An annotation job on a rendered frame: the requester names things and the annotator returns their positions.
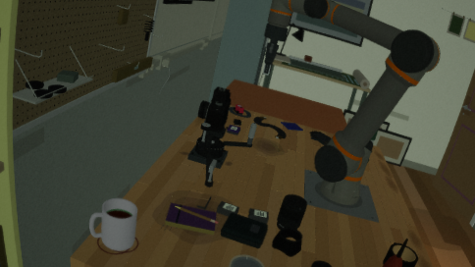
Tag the beige paper roll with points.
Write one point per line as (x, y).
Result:
(362, 78)

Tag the green hanging print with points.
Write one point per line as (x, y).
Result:
(455, 24)

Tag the small black labelled box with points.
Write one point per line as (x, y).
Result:
(227, 208)
(258, 215)

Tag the yellow hanging print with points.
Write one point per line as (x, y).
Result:
(470, 29)

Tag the white board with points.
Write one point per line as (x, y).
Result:
(185, 22)

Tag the grey pegboard shelf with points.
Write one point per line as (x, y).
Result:
(79, 82)

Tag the metal frame table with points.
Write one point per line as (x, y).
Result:
(315, 70)

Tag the yellow pencil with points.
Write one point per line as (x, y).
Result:
(196, 214)

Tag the small purple box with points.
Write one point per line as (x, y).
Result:
(233, 129)

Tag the black flat case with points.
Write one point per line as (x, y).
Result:
(243, 231)

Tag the yellow-green door frame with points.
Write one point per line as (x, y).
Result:
(7, 130)

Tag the grey base sheet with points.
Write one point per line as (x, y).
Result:
(367, 208)

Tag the black disc with red piece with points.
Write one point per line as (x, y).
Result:
(239, 109)

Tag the brown pegboard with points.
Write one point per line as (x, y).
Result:
(74, 37)

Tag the white mug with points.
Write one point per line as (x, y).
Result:
(117, 228)

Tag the brown mat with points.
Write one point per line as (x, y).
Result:
(289, 104)

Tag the brown wooden cabinet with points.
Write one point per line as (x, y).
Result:
(460, 148)

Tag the black cup with red tool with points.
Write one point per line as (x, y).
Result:
(399, 256)

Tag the black camera lens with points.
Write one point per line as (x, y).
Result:
(292, 211)

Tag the black picture frame brown inside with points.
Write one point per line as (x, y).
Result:
(393, 147)

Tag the grey bowl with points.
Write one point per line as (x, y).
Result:
(246, 261)

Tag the purple notebook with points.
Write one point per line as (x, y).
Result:
(189, 222)

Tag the green box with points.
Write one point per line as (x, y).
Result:
(67, 76)

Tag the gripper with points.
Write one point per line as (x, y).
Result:
(272, 47)

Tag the black lamp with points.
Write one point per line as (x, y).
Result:
(298, 35)

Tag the olive small box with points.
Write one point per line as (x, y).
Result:
(123, 16)

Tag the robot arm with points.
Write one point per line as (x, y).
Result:
(374, 100)

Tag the small red-brown box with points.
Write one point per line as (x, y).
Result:
(308, 58)

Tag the brown long box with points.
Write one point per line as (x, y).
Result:
(131, 68)

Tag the small black cube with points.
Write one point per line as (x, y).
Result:
(237, 121)

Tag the black hex key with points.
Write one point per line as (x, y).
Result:
(205, 203)

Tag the black round cap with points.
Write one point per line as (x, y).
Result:
(321, 264)

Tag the blue cloth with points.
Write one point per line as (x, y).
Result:
(292, 126)

